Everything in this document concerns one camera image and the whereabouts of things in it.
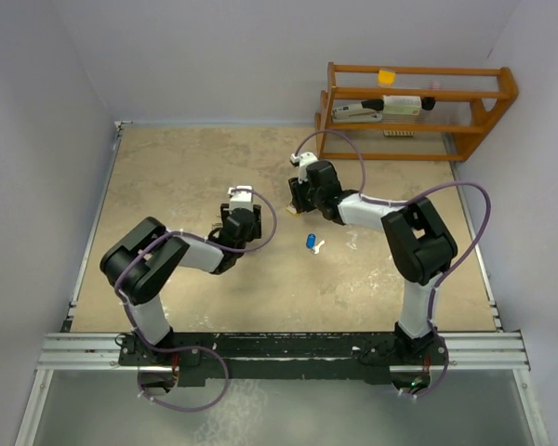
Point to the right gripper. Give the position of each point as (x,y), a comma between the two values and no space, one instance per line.
(298,190)

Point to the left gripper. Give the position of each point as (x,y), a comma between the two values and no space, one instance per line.
(254,233)

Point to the yellow key tag with key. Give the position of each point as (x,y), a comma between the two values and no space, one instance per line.
(292,210)

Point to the blue key tag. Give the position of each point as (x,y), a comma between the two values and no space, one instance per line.
(310,241)

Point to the silver key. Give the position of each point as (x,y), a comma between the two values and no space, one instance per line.
(316,248)

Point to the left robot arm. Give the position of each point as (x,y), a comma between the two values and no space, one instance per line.
(139,266)

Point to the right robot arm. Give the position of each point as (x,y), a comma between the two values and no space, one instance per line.
(421,246)

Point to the small comb binding piece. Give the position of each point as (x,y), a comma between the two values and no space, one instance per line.
(398,134)

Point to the wooden shelf rack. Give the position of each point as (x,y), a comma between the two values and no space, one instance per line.
(462,104)

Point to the white stapler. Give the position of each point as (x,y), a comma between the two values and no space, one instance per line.
(367,111)

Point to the white green box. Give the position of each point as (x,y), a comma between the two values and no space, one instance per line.
(402,105)

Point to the yellow sticky note block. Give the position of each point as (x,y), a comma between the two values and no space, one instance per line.
(386,78)

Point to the small black object on shelf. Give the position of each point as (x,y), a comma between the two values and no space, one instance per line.
(428,103)

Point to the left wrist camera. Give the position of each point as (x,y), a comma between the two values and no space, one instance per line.
(240,197)

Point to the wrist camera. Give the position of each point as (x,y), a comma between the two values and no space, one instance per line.
(240,197)
(301,161)

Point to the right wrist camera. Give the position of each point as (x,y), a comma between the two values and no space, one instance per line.
(301,161)

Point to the black mounting base rail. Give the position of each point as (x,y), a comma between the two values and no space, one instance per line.
(376,358)

